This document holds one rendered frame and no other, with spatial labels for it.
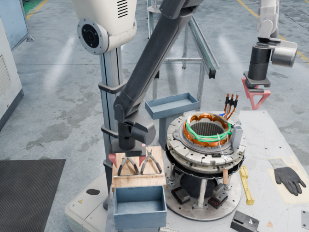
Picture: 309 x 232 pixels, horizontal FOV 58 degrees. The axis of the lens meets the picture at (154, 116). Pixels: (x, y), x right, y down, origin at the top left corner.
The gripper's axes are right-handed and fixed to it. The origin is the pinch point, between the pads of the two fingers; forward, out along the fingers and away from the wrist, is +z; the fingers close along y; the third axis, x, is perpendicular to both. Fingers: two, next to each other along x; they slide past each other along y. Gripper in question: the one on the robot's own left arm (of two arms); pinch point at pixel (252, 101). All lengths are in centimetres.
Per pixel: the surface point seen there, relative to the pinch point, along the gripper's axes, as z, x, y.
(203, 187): 36.8, 14.5, -4.6
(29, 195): 120, 139, 63
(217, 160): 21.1, 10.8, -6.7
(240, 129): 12.9, 1.8, 2.3
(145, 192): 27.3, 36.5, -17.4
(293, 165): 51, -35, 27
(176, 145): 20.0, 25.7, 0.5
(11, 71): 67, 208, 194
